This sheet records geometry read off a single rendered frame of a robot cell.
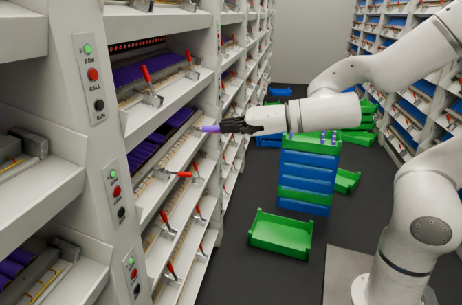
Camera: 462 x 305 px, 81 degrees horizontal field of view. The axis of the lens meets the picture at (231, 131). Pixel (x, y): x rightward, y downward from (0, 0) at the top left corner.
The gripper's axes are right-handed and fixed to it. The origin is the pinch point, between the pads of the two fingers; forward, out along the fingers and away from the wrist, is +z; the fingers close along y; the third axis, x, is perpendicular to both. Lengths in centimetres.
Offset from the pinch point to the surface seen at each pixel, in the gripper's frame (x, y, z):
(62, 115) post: -17.4, 36.7, 11.0
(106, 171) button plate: -6.9, 33.1, 11.3
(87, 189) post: -6.0, 36.7, 12.5
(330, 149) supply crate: 44, -67, -31
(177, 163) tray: 8.1, 3.1, 15.9
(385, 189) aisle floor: 96, -102, -67
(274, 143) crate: 77, -151, 6
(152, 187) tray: 7.5, 15.8, 17.2
